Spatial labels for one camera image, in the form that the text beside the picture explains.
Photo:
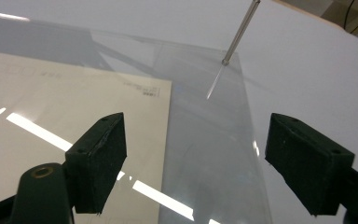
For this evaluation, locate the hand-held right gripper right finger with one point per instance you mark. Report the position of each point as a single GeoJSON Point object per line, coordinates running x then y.
{"type": "Point", "coordinates": [307, 161]}

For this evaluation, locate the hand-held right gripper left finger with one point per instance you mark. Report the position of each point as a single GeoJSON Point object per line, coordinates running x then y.
{"type": "Point", "coordinates": [96, 168]}

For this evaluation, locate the cream paper sheet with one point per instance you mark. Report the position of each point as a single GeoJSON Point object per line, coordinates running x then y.
{"type": "Point", "coordinates": [74, 102]}

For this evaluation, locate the clear plastic sheet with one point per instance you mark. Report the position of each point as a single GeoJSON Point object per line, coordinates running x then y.
{"type": "Point", "coordinates": [211, 140]}

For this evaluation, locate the thin metal rod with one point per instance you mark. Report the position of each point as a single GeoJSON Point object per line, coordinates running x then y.
{"type": "Point", "coordinates": [238, 34]}

